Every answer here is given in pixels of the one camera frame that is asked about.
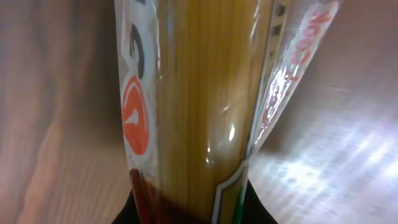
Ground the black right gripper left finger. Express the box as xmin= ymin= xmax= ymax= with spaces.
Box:
xmin=111 ymin=191 xmax=140 ymax=224

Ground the orange quick cook spaghetti pack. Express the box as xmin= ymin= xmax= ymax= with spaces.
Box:
xmin=114 ymin=0 xmax=341 ymax=223

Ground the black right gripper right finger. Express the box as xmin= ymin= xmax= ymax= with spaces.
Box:
xmin=241 ymin=181 xmax=278 ymax=224

